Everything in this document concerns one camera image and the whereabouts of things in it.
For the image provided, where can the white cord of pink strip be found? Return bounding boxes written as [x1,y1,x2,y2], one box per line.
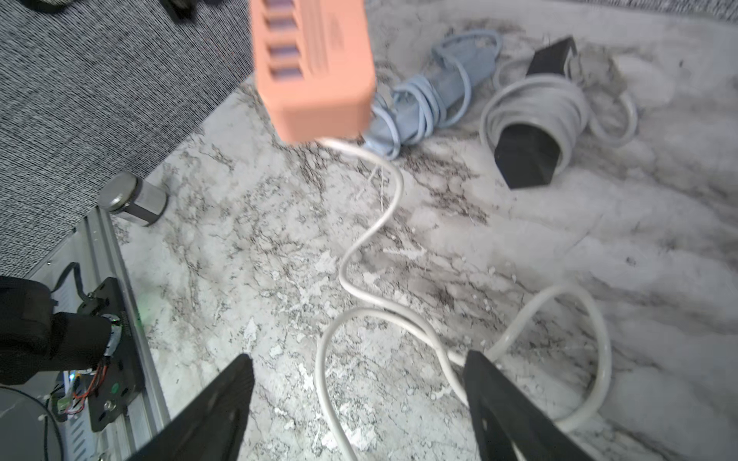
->
[313,136,613,461]

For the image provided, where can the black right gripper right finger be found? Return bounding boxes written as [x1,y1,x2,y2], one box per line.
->
[463,351,591,460]

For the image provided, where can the silver cylinder on table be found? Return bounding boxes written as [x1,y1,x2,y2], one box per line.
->
[97,172,168,227]

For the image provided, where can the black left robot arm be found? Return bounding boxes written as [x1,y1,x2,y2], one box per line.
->
[1,277,122,385]

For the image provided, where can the black power strip white cord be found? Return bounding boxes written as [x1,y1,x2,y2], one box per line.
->
[479,35,640,191]

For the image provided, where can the aluminium front rail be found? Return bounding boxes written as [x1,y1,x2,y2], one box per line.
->
[1,209,169,460]

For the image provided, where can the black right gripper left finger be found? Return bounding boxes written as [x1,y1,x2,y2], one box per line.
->
[131,353,255,461]

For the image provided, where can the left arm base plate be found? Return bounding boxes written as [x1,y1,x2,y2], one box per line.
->
[52,275,144,433]

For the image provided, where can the pink power strip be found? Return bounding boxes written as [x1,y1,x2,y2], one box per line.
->
[250,0,377,144]

